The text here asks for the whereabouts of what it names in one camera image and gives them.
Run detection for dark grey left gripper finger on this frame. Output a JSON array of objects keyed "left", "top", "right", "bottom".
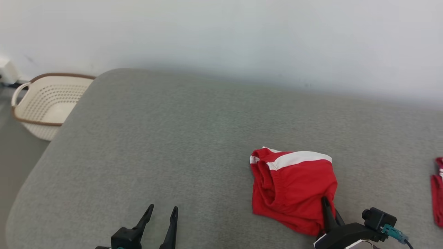
[
  {"left": 159, "top": 206, "right": 179, "bottom": 249},
  {"left": 135, "top": 204, "right": 154, "bottom": 236}
]

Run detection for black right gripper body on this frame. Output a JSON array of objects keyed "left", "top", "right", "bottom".
[{"left": 313, "top": 223, "right": 381, "bottom": 249}]

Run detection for red shorts with white stripe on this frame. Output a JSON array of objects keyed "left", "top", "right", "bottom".
[{"left": 250, "top": 147, "right": 338, "bottom": 237}]

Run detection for red Bulls basketball jersey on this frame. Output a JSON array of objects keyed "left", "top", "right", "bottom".
[{"left": 430, "top": 157, "right": 443, "bottom": 228}]

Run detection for cream perforated laundry basket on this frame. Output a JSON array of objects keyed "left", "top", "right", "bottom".
[{"left": 11, "top": 73, "right": 96, "bottom": 141}]

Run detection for teal connector with black cable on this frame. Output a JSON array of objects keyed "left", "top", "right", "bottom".
[{"left": 381, "top": 224, "right": 416, "bottom": 249}]

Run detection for white wall socket box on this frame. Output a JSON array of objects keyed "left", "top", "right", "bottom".
[{"left": 0, "top": 57, "right": 19, "bottom": 85}]

